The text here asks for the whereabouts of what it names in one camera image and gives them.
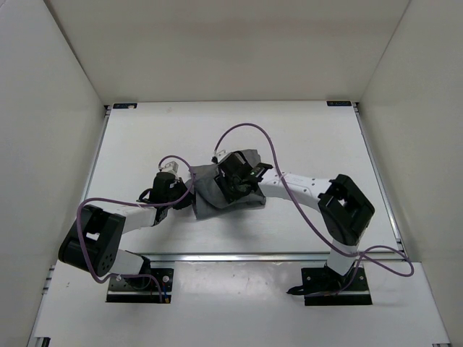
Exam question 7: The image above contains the grey pleated skirt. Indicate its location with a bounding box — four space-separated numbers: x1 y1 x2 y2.
190 149 273 220

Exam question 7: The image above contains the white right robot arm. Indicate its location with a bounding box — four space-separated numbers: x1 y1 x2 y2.
213 151 375 290

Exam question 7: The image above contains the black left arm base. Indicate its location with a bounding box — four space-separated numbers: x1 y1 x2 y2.
106 262 174 304

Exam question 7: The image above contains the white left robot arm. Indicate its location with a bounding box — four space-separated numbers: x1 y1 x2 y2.
58 172 195 290

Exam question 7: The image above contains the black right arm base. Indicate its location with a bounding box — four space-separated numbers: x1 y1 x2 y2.
286 265 373 307

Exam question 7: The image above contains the blue left corner label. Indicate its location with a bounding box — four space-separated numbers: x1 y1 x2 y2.
112 103 137 109

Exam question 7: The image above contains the blue corner label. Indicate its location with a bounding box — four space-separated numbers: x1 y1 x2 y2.
326 100 352 107
112 103 137 109

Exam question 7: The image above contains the blue right corner label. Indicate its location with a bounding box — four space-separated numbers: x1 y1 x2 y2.
326 100 352 107

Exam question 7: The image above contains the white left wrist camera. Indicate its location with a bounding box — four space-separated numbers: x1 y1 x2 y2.
159 160 179 176

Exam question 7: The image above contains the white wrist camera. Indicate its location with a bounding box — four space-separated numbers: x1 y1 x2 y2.
211 150 228 164
159 160 179 176

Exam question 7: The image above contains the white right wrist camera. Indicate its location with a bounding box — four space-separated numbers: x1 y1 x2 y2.
211 150 228 164

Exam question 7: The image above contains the aluminium table front rail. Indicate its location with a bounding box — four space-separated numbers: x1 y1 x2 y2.
64 249 408 265

